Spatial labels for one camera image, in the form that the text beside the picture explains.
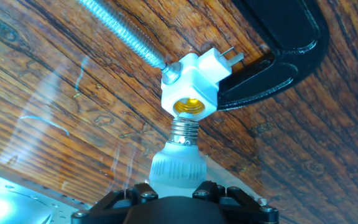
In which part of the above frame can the white LED light bulb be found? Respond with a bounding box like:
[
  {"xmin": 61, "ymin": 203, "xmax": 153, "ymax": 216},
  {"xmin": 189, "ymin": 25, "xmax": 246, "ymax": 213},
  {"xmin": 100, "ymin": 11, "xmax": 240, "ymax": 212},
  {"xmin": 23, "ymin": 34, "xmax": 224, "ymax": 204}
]
[{"xmin": 148, "ymin": 116, "xmax": 208, "ymax": 198}]

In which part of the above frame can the white lamp socket adapter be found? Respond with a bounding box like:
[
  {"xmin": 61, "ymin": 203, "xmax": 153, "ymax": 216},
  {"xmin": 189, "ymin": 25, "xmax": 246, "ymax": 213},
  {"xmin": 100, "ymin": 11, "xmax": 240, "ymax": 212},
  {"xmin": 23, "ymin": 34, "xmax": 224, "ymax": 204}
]
[{"xmin": 160, "ymin": 46, "xmax": 245, "ymax": 122}]

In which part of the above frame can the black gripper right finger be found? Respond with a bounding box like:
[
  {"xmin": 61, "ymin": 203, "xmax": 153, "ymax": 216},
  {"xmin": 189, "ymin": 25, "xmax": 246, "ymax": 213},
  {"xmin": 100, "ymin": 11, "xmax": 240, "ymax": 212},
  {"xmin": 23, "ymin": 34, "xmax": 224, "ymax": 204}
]
[{"xmin": 192, "ymin": 180, "xmax": 280, "ymax": 224}]

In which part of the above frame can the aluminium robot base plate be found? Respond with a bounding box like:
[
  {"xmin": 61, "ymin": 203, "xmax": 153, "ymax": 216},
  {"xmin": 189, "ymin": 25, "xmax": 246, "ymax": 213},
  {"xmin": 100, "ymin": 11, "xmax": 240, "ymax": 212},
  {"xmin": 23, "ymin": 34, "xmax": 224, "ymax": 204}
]
[{"xmin": 0, "ymin": 160, "xmax": 91, "ymax": 224}]

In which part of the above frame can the brown wooden board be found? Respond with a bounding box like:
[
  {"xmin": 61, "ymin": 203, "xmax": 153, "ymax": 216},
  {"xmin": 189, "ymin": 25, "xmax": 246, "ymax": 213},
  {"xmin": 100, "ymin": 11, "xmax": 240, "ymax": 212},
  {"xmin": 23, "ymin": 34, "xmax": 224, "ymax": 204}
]
[{"xmin": 0, "ymin": 0, "xmax": 358, "ymax": 224}]

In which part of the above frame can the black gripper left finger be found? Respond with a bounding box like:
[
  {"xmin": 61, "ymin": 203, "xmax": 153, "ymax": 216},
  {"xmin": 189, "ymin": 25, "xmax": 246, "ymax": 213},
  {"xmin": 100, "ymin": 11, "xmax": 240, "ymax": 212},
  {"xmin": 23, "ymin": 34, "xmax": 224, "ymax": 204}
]
[{"xmin": 71, "ymin": 182, "xmax": 160, "ymax": 224}]

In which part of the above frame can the black C-clamp with steel screw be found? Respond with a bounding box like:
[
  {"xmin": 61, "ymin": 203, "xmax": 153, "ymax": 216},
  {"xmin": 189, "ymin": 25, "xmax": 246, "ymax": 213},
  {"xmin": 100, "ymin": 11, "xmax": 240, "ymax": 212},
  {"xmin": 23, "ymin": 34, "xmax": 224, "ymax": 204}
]
[{"xmin": 78, "ymin": 0, "xmax": 331, "ymax": 111}]

